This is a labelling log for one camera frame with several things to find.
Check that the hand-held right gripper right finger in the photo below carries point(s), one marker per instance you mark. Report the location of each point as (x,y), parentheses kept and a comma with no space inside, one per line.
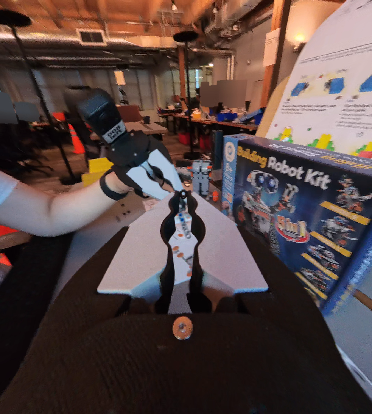
(231,258)

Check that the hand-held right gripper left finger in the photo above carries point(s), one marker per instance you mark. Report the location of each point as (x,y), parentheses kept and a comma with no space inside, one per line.
(134,258)

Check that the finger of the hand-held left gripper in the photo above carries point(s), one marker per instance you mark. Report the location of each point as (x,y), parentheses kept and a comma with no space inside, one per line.
(144,181)
(165,165)

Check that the grey orange brick robot model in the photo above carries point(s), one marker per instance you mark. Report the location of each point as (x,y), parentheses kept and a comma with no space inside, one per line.
(201,178)

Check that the grey perforated brick beam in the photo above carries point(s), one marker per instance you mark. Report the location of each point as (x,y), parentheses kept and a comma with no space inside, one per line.
(182,224)

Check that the person's left forearm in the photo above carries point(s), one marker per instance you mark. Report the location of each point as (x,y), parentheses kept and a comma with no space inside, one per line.
(50,210)

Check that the beige office desk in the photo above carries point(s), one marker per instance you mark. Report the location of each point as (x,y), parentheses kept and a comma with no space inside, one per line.
(147,127)

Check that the grey desk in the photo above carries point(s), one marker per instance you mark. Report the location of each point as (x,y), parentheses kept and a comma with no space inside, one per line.
(85,245)

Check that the long wooden-top desk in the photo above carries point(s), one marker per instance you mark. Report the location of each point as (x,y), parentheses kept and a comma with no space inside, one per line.
(224,124)

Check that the white printed task sheet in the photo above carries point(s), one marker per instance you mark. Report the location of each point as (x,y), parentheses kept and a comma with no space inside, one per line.
(350,64)

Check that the person's left hand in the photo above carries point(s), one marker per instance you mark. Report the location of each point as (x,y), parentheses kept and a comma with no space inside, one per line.
(119,186)

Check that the red bag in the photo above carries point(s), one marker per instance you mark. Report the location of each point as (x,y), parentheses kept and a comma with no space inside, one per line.
(184,138)
(205,141)

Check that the yellow plastic bin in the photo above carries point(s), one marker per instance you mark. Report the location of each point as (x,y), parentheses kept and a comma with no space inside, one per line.
(97,168)

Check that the black wristband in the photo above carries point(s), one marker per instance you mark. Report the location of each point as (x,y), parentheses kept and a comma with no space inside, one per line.
(103,189)

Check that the white open instruction booklet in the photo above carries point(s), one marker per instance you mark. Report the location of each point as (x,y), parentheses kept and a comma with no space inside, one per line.
(182,258)

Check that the orange traffic cone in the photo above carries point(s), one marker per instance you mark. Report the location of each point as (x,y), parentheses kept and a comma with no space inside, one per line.
(76,140)

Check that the black upright device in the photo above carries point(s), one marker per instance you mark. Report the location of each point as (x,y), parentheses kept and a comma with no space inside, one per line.
(217,148)

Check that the black pole stand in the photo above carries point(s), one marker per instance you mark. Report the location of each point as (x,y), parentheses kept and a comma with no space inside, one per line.
(188,97)
(40,97)

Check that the blue storage bin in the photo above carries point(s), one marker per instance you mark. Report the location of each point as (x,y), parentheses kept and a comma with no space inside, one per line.
(226,117)

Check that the blue robot kit box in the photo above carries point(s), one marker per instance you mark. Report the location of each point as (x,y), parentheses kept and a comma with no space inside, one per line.
(302,210)

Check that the flat blue box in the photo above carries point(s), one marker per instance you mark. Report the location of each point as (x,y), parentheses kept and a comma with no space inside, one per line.
(252,116)

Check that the white paper notice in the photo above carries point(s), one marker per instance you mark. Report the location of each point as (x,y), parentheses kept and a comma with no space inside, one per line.
(271,47)

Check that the wooden pillar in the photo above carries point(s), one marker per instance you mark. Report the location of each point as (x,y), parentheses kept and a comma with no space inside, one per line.
(278,19)

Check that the wall lamp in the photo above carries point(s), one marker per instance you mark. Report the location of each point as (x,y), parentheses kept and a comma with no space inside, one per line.
(299,40)

